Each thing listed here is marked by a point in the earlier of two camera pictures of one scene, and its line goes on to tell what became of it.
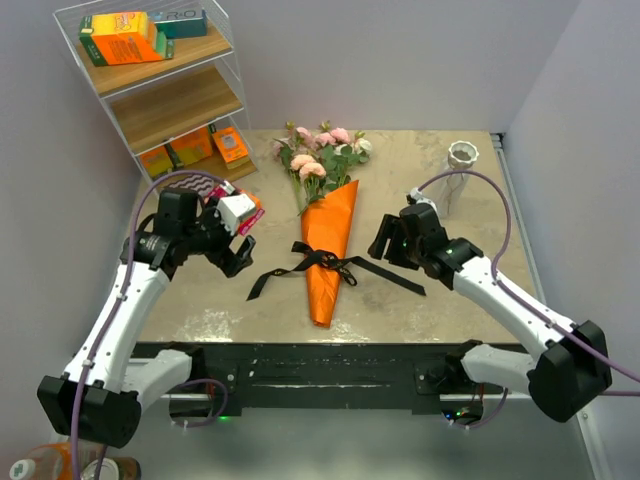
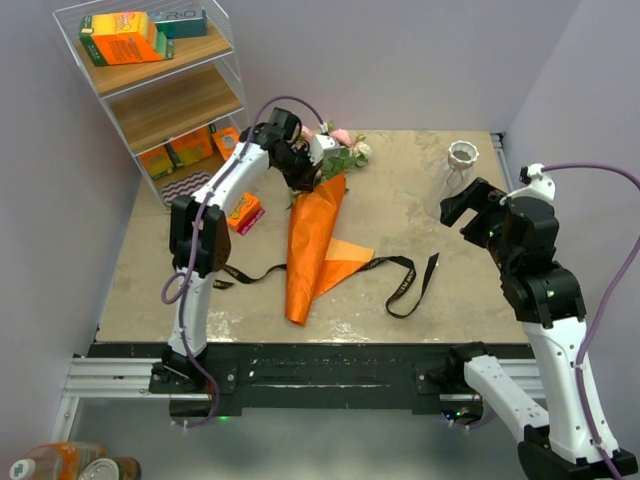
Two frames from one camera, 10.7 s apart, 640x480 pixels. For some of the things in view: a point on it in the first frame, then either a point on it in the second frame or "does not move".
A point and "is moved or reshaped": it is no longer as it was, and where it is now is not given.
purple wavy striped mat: [200, 183] does not move
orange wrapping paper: [325, 223] is moved or reshaped
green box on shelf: [165, 46] does not move
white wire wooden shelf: [165, 72] does not move
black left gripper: [231, 264] → [305, 182]
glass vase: [462, 155] does not move
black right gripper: [377, 248] → [480, 195]
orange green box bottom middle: [194, 146] does not move
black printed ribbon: [315, 258] → [240, 278]
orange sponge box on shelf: [119, 38] does not move
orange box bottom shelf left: [156, 160] does not move
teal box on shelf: [181, 23] does not move
